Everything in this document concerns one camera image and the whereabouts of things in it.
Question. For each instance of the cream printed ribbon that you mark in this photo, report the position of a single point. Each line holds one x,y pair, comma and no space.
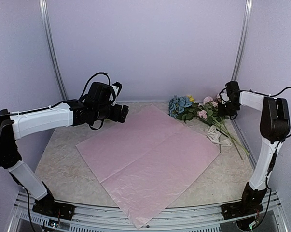
214,135

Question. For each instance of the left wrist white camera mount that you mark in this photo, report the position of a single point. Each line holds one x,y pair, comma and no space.
117,87

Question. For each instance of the yellow fake flower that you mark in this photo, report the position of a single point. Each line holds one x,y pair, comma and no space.
190,98

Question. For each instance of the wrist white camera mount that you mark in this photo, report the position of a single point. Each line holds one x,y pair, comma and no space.
223,97
117,87

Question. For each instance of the purple wrapping paper sheet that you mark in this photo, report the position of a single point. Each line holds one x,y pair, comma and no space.
150,160

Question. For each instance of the pink fake rose stems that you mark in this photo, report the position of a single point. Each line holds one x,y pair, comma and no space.
207,113

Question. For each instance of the blue fake flower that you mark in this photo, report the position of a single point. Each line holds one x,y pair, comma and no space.
177,105

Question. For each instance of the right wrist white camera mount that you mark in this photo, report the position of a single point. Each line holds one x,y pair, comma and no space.
223,97

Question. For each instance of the aluminium corner post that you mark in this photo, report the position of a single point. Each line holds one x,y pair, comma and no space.
51,48
242,40

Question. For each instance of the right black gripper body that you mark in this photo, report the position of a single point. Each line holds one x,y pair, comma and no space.
228,109

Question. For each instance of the aluminium front rail frame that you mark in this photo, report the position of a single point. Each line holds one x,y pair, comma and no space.
266,215

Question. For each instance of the left aluminium corner post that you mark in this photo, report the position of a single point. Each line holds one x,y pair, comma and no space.
51,48

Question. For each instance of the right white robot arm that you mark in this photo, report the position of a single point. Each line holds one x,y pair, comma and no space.
274,129

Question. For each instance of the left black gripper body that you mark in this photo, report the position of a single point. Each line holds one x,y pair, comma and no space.
102,112

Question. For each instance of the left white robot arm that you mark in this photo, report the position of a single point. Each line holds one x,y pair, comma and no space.
15,126

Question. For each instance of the right aluminium corner post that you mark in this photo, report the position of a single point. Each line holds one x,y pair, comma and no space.
242,40

